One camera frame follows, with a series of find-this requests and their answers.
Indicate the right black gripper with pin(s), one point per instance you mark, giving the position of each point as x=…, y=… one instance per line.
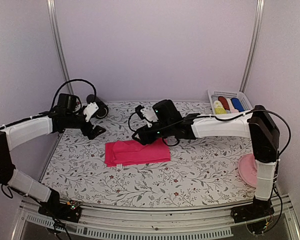
x=145, y=134

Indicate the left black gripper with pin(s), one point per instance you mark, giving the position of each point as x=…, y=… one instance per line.
x=94, y=133

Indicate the green yellow patterned towel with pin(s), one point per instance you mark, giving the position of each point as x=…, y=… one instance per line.
x=218, y=108

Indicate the pink towel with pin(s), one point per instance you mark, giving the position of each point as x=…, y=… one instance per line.
x=131, y=152

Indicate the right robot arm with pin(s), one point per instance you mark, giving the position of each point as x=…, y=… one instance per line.
x=256, y=125

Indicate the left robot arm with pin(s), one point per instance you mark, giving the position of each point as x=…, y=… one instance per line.
x=19, y=140

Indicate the black cylindrical bottle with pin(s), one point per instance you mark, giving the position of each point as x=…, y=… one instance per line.
x=103, y=109

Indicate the red item in basket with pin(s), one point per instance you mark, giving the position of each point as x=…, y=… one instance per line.
x=224, y=102

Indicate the white item in basket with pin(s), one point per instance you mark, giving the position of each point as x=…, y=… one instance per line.
x=230, y=104

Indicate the pink item in basket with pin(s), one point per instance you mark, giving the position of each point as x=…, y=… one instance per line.
x=234, y=111

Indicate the white plastic basket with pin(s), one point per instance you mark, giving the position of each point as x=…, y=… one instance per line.
x=214, y=94

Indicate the blue item in basket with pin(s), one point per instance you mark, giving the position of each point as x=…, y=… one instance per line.
x=237, y=104

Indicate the pink plate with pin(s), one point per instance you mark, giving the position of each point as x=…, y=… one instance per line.
x=247, y=169

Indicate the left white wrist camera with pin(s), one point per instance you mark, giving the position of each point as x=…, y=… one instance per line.
x=90, y=110

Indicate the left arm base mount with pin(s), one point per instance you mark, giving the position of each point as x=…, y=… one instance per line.
x=60, y=211

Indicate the front aluminium rail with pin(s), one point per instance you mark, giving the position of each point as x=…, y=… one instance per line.
x=212, y=222

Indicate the left aluminium frame post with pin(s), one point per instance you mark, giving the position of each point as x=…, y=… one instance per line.
x=52, y=13

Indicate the aluminium frame post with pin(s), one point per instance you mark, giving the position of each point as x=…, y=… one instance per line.
x=258, y=18
x=52, y=13

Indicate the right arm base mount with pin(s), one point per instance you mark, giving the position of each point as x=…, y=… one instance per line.
x=252, y=211

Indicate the right aluminium frame post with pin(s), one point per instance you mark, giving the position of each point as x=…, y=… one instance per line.
x=258, y=18

